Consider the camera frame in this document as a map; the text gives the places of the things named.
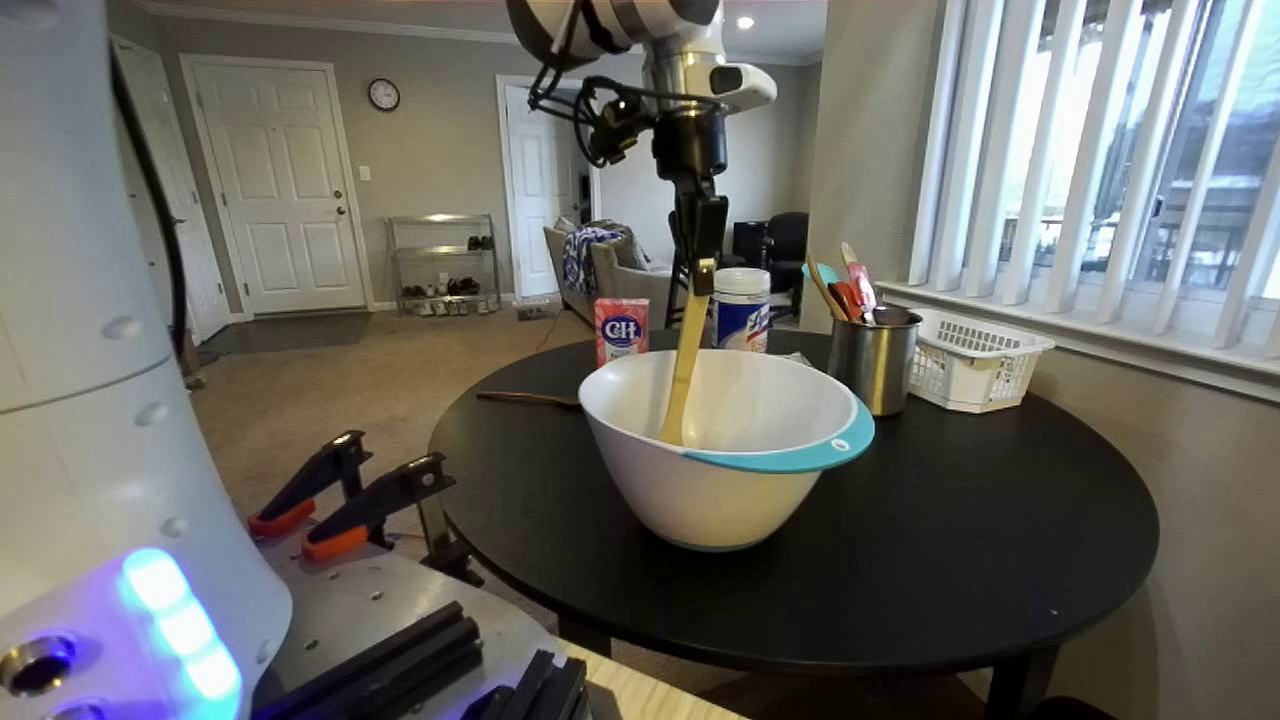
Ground wooden spoon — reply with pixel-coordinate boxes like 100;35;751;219
476;387;586;412

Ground orange black clamp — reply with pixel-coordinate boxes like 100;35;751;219
249;429;368;541
303;452;451;565

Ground white mixing bowl teal rim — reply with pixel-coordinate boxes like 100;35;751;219
576;348;878;550

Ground white wipes canister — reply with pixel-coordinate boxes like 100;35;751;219
711;269;774;352

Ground utensils in steel cup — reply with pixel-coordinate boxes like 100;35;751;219
803;243;884;324

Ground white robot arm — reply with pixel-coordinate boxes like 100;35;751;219
504;0;776;295

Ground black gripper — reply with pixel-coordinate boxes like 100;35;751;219
652;98;729;295

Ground white vertical blinds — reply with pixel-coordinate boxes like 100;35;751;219
908;0;1280;366

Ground small sugar carton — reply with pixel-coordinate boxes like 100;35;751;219
593;295;649;364

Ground white plastic basket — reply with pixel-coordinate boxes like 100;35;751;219
908;311;1054;414

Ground round black table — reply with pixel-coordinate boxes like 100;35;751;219
434;345;1161;720

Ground round wall clock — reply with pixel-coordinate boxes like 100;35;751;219
365;77;401;112

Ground steel utensil cup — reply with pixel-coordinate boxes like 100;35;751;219
829;302;919;414

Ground blue white blanket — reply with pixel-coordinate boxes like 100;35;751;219
559;222;623;292

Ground beige sofa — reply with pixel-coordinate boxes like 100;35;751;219
544;219;670;324

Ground white interior door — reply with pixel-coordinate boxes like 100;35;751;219
183;57;368;316

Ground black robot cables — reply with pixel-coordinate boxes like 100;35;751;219
524;51;666;172

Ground black office chair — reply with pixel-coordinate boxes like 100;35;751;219
731;210;810;316

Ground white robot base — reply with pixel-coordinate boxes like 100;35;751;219
0;0;292;720

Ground wire shoe rack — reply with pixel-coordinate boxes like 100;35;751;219
387;210;500;316

